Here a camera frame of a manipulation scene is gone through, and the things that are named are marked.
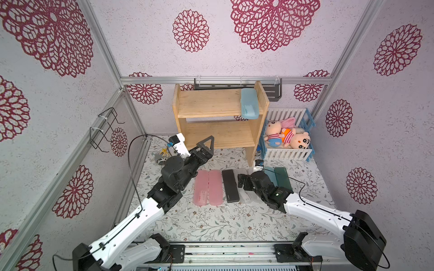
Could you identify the orange striped plush doll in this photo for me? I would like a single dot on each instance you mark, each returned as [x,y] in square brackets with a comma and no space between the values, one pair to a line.
[295,138]

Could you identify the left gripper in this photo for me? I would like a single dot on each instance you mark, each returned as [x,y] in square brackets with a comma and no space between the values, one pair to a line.
[205,153]

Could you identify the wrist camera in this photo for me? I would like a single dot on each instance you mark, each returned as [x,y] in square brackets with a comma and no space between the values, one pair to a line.
[177,143]
[259,163]

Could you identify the blue white toy crib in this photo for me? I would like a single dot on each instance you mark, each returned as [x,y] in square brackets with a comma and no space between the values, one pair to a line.
[303,120]

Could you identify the small toy with yellow star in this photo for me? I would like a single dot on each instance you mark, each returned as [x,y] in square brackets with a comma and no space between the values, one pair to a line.
[161,157]

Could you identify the wooden two-tier shelf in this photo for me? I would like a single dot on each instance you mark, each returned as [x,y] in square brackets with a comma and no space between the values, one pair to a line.
[228,134]

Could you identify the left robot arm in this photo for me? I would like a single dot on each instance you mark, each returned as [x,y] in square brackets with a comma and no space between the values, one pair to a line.
[113,251]

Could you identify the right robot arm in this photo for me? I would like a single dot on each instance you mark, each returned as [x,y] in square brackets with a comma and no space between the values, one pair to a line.
[356,238]

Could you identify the dark green pencil case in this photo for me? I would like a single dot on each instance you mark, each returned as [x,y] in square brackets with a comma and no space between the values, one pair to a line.
[282,178]

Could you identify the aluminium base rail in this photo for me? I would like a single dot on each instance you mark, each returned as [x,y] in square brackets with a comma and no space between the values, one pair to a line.
[230,254]

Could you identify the pink plush doll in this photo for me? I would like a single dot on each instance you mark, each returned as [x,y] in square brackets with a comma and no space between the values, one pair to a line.
[279,133]

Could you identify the clear pencil case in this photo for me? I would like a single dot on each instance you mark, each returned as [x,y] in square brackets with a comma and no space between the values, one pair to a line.
[254,197]
[244,196]

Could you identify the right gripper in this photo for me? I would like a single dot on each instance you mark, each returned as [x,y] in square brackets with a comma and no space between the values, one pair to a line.
[244,179]

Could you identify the black pencil case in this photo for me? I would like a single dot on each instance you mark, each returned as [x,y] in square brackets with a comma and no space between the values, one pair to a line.
[230,186]

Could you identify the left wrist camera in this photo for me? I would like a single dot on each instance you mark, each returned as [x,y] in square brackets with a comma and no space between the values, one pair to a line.
[177,143]

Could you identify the pink pencil case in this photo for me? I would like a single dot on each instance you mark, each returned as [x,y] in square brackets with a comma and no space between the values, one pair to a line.
[201,188]
[215,188]

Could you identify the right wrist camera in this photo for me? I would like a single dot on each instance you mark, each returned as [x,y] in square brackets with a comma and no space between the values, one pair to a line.
[259,163]

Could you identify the teal pencil case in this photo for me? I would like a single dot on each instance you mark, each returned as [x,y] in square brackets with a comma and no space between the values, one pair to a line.
[270,172]

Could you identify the light blue pencil case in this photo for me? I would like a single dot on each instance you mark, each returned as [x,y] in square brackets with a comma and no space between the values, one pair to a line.
[249,104]

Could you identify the black wire wall rack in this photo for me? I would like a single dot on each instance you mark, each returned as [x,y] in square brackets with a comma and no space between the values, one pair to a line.
[98,134]

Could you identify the black wall shelf rack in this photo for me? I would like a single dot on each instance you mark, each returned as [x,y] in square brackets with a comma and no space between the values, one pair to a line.
[273,91]

